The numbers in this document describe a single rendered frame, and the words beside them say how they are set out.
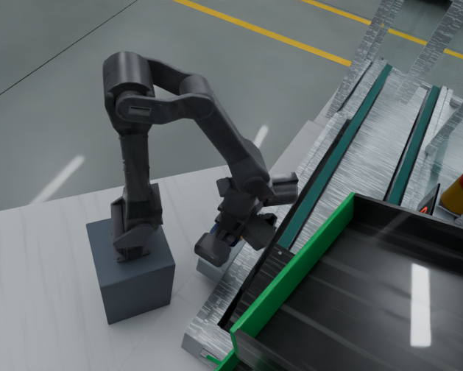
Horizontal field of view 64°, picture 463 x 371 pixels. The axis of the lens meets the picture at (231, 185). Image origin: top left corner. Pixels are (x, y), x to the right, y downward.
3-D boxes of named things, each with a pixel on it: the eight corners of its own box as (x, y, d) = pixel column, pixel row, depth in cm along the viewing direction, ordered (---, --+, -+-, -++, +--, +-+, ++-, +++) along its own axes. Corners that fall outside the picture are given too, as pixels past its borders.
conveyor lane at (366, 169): (216, 344, 82) (224, 329, 74) (339, 141, 134) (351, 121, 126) (332, 425, 76) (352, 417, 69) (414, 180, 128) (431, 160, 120)
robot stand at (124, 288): (95, 269, 88) (85, 223, 72) (153, 252, 93) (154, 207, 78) (108, 325, 80) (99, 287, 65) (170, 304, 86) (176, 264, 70)
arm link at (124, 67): (101, 87, 39) (163, 85, 40) (99, 47, 43) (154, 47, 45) (126, 241, 64) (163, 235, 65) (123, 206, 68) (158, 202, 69)
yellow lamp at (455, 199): (438, 205, 65) (456, 187, 61) (442, 187, 68) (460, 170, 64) (466, 219, 64) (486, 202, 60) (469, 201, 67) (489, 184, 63)
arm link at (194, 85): (108, 107, 40) (193, 59, 38) (105, 62, 45) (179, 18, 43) (220, 215, 63) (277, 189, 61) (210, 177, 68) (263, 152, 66)
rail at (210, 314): (180, 347, 80) (185, 330, 72) (324, 133, 135) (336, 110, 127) (202, 361, 79) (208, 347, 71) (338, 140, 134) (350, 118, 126)
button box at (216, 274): (195, 269, 88) (197, 257, 83) (238, 212, 101) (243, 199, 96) (219, 285, 86) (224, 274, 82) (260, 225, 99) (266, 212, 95)
